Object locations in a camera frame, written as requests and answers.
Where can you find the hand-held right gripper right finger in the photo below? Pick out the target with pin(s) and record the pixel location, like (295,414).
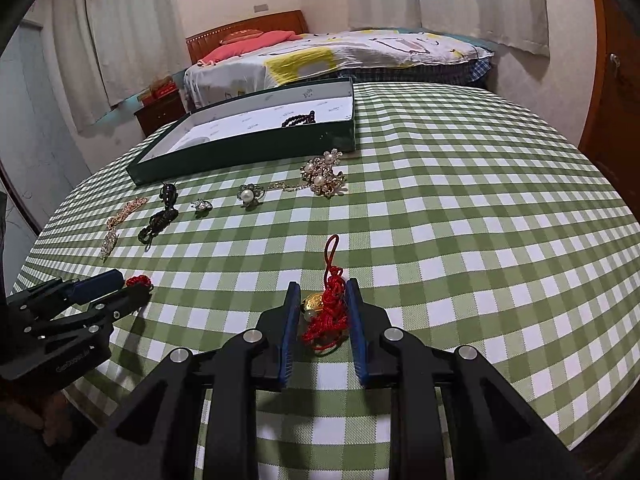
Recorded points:
(357,340)

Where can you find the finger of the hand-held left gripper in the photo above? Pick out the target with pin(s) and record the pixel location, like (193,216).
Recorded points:
(95,281)
(125,300)

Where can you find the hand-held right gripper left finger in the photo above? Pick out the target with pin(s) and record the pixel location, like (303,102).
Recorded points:
(289,340)

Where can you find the small red knot ornament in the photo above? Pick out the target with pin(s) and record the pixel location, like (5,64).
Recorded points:
(136,280)

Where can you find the silver rhinestone strip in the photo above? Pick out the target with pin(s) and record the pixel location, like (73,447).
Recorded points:
(107,245)

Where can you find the red knot charm gold coin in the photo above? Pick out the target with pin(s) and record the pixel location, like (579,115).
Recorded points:
(327,312)

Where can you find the black tassel pendant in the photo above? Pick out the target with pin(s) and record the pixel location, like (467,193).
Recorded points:
(160,217)

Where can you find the small silver brooch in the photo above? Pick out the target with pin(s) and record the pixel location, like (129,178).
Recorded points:
(201,206)

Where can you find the gold pearl cluster brooch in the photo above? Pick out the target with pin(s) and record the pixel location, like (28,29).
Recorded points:
(325,178)

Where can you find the crystal flower brooch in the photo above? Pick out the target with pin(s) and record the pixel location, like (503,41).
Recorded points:
(332,155)

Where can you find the green box white inside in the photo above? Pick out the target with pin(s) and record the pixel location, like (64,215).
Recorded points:
(250,152)

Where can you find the person's left hand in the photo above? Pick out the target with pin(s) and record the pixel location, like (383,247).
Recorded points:
(50,417)

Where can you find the green checkered tablecloth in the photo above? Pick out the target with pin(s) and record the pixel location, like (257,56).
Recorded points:
(450,210)

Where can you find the grey door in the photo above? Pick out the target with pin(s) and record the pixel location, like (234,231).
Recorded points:
(35,125)

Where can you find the dark wooden nightstand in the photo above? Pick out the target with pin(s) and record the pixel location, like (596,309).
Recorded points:
(160,115)

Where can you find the red boxes stack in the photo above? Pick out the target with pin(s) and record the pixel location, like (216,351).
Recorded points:
(162,88)

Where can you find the wooden headboard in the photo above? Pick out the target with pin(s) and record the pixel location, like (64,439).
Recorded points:
(200,45)

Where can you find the pink pillow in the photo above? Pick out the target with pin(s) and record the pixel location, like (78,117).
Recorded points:
(245,46)

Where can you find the blue plaid mattress sheet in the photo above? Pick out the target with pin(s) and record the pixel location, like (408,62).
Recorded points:
(450,72)

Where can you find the small orange cushion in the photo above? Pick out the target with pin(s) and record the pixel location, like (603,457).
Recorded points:
(242,35)

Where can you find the patterned white bedsheet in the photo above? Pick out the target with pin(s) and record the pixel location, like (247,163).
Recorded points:
(350,50)

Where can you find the wooden door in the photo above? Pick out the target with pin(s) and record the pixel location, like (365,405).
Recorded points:
(615,125)

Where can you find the metal door knob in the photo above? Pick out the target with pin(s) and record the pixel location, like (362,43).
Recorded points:
(614,60)

